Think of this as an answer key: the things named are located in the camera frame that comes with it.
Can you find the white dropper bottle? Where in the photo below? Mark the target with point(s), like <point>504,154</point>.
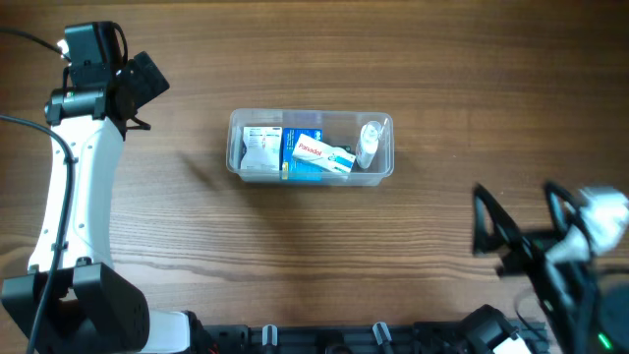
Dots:
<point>367,144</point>

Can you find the clear plastic container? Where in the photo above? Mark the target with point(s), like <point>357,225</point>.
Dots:
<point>339,128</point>

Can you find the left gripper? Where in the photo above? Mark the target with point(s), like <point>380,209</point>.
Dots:
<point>145,77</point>

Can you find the white medicine box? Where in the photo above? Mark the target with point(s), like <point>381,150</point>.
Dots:
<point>262,148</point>

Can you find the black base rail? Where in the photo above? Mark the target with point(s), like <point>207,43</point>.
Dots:
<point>418,338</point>

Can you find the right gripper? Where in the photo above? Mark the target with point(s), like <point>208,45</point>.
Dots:
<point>528,247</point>

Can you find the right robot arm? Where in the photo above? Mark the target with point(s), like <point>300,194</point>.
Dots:
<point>583,317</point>

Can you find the blue medicine box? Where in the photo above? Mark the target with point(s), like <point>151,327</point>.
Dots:
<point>293,169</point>

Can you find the white Panadol box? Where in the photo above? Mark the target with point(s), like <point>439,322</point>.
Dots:
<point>331,159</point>

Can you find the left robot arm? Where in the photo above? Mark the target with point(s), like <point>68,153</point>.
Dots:
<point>72,300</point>

